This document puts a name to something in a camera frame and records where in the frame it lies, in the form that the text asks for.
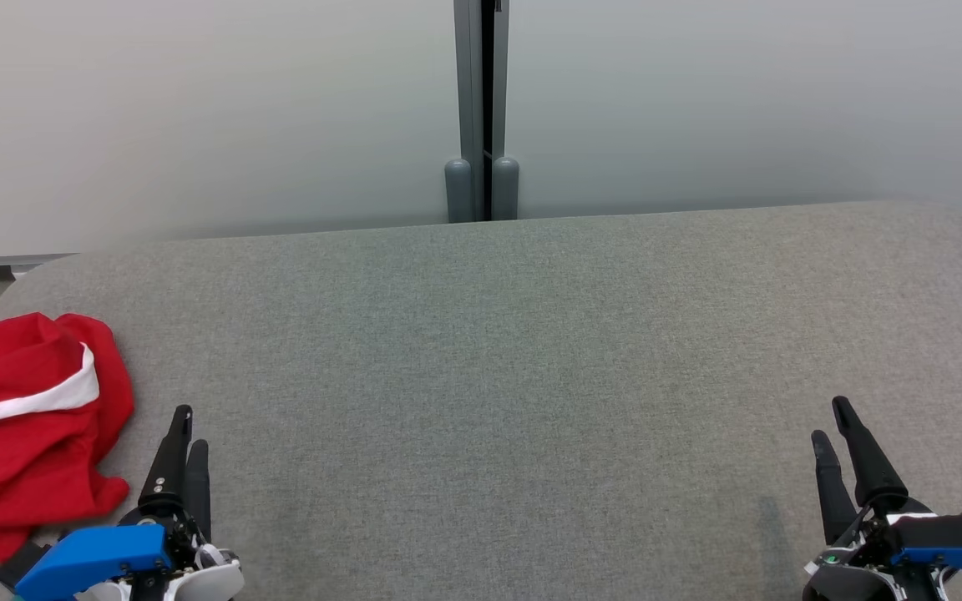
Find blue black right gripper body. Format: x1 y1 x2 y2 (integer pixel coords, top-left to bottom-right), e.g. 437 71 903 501
805 499 962 601

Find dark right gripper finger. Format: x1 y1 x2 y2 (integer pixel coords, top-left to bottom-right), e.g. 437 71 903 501
832 396 909 513
811 429 858 545

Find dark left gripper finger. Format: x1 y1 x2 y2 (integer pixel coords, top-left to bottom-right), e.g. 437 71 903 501
139 405 195 511
184 440 213 541

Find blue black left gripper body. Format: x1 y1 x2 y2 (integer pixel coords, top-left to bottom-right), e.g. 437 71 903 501
15 492 200 601

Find red shorts with white trim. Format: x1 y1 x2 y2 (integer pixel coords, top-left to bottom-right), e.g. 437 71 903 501
0 312 136 502

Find grey wall base rail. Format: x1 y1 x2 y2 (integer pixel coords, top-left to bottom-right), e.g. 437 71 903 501
0 253 78 270

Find grey partition post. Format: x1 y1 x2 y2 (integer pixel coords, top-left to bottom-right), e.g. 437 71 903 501
491 0 521 221
444 0 487 224

